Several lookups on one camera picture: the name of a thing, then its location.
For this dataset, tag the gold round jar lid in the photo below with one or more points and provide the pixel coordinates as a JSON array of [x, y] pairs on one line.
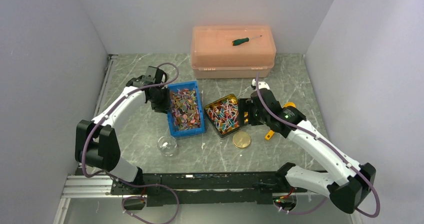
[[241, 139]]

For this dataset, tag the clear glass jar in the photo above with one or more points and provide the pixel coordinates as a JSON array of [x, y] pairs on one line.
[[167, 145]]

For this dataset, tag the pink plastic storage box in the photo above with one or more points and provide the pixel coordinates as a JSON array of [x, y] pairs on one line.
[[214, 57]]

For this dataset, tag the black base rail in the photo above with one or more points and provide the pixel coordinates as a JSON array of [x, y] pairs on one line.
[[207, 188]]

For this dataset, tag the blue plastic candy bin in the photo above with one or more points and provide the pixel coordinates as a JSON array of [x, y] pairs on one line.
[[185, 116]]

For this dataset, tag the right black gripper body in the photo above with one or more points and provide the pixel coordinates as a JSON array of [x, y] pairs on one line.
[[255, 117]]

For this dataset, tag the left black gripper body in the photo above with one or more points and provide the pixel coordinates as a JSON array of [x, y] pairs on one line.
[[161, 102]]

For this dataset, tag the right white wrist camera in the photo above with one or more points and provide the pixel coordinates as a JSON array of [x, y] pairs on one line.
[[259, 85]]

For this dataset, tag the gold square candy tin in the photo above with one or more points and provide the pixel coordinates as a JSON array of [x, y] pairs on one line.
[[223, 115]]

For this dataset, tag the orange plastic scoop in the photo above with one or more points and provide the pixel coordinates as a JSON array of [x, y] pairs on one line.
[[270, 133]]

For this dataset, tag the green handled screwdriver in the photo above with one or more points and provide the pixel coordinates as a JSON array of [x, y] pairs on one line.
[[241, 41]]

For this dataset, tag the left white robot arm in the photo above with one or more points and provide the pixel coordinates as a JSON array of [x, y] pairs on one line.
[[96, 142]]

